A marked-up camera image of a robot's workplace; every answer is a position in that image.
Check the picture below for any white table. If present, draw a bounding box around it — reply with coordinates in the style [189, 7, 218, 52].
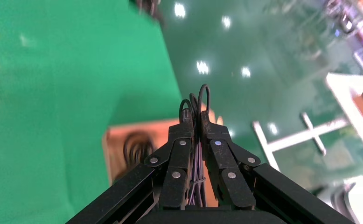
[325, 62, 363, 137]

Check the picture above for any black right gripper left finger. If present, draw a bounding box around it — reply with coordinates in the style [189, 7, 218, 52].
[65, 108, 196, 224]

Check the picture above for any black power cable with plug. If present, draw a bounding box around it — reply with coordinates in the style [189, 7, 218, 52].
[123, 131, 157, 174]

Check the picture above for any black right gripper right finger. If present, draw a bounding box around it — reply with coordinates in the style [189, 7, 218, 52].
[200, 111, 360, 224]

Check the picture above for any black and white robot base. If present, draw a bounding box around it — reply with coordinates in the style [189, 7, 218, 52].
[329, 175, 363, 224]

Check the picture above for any thin black cable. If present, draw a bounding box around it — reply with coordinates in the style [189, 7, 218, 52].
[179, 83, 211, 208]

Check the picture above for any open brown cardboard box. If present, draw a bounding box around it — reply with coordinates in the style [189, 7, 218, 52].
[102, 103, 231, 208]

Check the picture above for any white T-shaped stand base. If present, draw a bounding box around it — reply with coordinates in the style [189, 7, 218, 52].
[251, 112, 349, 172]

